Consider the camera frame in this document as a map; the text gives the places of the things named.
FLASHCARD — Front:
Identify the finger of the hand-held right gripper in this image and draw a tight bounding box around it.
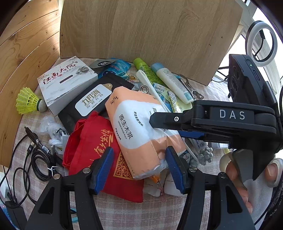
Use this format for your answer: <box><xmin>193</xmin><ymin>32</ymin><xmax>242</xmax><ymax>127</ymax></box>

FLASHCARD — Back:
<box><xmin>178</xmin><ymin>130</ymin><xmax>205</xmax><ymax>140</ymax></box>
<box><xmin>149</xmin><ymin>111</ymin><xmax>195</xmax><ymax>131</ymax></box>

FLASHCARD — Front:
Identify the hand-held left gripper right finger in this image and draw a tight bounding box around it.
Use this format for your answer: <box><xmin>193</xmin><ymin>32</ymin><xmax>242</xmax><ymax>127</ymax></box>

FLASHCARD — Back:
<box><xmin>165</xmin><ymin>146</ymin><xmax>257</xmax><ymax>230</ymax></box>

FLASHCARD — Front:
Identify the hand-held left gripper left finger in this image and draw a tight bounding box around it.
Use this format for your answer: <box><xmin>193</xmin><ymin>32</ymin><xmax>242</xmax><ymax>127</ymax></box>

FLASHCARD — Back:
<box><xmin>25</xmin><ymin>146</ymin><xmax>114</xmax><ymax>230</ymax></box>

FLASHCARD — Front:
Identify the red cloth bag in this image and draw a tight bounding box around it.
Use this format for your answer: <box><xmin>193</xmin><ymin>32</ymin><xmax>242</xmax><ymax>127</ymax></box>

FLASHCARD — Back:
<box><xmin>62</xmin><ymin>111</ymin><xmax>145</xmax><ymax>203</ymax></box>

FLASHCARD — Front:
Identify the orange white tissue pack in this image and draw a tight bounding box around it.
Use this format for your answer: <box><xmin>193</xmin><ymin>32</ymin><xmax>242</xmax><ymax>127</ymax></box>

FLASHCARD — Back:
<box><xmin>105</xmin><ymin>86</ymin><xmax>189</xmax><ymax>180</ymax></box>

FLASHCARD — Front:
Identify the white tube blue cap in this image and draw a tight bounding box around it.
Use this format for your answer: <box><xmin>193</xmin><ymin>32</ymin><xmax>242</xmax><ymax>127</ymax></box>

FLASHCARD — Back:
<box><xmin>151</xmin><ymin>62</ymin><xmax>194</xmax><ymax>105</ymax></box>

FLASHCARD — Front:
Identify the plaid cloth desktop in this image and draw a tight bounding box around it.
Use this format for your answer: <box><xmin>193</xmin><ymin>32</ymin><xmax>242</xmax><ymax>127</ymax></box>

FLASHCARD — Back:
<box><xmin>0</xmin><ymin>55</ymin><xmax>255</xmax><ymax>230</ymax></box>

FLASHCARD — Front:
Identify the person's right hand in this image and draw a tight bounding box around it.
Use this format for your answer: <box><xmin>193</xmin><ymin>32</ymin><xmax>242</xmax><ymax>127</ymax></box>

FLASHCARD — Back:
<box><xmin>220</xmin><ymin>152</ymin><xmax>283</xmax><ymax>214</ymax></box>

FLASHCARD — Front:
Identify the patterned small tube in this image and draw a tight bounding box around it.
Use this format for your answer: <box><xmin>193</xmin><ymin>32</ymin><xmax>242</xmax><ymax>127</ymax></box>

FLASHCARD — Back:
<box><xmin>167</xmin><ymin>90</ymin><xmax>180</xmax><ymax>111</ymax></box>

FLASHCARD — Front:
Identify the grey pellet packet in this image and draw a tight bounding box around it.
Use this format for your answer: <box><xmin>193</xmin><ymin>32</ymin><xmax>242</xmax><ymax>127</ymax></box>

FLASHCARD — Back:
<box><xmin>197</xmin><ymin>145</ymin><xmax>214</xmax><ymax>166</ymax></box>

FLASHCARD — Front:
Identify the silver metal clip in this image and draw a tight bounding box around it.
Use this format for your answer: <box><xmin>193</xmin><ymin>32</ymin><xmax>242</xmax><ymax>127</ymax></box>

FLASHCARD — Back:
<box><xmin>179</xmin><ymin>74</ymin><xmax>204</xmax><ymax>100</ymax></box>

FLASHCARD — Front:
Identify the green tube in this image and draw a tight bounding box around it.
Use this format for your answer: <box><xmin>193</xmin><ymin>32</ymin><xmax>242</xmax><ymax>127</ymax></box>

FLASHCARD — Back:
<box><xmin>134</xmin><ymin>58</ymin><xmax>164</xmax><ymax>87</ymax></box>

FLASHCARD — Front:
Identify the crumpled white plastic bag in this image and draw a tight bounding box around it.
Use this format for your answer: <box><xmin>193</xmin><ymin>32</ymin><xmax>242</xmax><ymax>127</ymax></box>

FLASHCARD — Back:
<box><xmin>40</xmin><ymin>115</ymin><xmax>69</xmax><ymax>154</ymax></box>

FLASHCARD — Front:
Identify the black snack pouch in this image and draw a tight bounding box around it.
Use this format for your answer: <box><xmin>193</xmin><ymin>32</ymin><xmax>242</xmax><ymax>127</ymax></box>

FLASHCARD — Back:
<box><xmin>58</xmin><ymin>73</ymin><xmax>134</xmax><ymax>136</ymax></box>

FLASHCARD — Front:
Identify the blue wet wipe packet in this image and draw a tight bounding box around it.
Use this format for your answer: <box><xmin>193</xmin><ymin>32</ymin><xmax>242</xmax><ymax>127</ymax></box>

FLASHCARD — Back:
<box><xmin>97</xmin><ymin>59</ymin><xmax>131</xmax><ymax>78</ymax></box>

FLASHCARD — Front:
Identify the light wooden board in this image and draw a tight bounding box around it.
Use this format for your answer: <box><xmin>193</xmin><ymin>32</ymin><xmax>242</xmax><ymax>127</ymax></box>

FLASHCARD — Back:
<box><xmin>59</xmin><ymin>0</ymin><xmax>251</xmax><ymax>87</ymax></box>

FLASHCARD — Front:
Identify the white printed gift box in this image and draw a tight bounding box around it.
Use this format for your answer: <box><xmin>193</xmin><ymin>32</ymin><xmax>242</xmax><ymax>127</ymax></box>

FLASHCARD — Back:
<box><xmin>37</xmin><ymin>56</ymin><xmax>98</xmax><ymax>116</ymax></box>

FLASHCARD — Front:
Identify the black power adapter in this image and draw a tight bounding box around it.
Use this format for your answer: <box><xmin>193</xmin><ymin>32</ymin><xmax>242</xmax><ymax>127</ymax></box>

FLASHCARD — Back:
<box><xmin>4</xmin><ymin>200</ymin><xmax>28</xmax><ymax>224</ymax></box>

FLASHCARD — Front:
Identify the yellow shuttlecock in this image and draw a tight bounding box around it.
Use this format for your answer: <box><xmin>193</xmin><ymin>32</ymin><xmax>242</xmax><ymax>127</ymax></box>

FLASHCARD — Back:
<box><xmin>15</xmin><ymin>87</ymin><xmax>48</xmax><ymax>115</ymax></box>

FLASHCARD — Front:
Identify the pine plank panel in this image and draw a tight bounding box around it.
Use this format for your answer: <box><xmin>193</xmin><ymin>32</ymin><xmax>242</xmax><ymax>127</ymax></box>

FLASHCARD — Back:
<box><xmin>0</xmin><ymin>0</ymin><xmax>61</xmax><ymax>168</ymax></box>

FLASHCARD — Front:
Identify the orange charm keychain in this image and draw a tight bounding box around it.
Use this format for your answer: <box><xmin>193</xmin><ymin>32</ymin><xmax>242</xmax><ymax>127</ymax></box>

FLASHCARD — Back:
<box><xmin>152</xmin><ymin>174</ymin><xmax>166</xmax><ymax>202</ymax></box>

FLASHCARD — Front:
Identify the black cable bundle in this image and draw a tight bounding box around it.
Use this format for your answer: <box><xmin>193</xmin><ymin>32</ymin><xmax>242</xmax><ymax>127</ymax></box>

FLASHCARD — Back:
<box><xmin>0</xmin><ymin>126</ymin><xmax>65</xmax><ymax>200</ymax></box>

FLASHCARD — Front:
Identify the black ring light cable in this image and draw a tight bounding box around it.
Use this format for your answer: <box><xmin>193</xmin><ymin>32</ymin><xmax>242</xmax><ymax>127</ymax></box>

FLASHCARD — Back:
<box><xmin>254</xmin><ymin>30</ymin><xmax>266</xmax><ymax>58</ymax></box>

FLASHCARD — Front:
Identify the white ring light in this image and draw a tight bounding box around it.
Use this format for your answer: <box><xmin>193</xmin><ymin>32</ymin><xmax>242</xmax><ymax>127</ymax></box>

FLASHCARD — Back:
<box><xmin>245</xmin><ymin>20</ymin><xmax>278</xmax><ymax>68</ymax></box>

